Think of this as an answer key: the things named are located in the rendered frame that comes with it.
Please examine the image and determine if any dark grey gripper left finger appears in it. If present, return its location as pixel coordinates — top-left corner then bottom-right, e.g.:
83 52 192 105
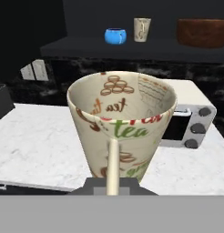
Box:
68 177 108 197

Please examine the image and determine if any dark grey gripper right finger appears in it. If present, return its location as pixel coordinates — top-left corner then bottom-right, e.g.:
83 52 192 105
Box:
118 177 158 197

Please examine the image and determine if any cream tea-print cup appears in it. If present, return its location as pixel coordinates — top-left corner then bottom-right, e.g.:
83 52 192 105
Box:
66 70 178 197

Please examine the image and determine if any dark open cabinet shelf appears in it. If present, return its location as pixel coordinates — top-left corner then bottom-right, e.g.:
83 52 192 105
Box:
40 0 224 64

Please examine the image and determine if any black appliance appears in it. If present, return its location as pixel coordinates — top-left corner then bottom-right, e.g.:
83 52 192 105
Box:
0 83 15 124

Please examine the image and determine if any blue bowl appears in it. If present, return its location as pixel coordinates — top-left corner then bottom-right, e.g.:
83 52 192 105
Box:
104 27 127 46

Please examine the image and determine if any small cream printed cup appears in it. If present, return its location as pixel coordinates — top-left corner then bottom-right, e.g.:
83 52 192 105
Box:
133 17 152 43

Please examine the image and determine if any brown wooden bowl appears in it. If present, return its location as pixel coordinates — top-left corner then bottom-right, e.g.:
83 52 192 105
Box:
176 18 224 49

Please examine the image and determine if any white wall socket plate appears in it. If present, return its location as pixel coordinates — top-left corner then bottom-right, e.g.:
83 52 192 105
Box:
31 59 50 82
20 63 36 81

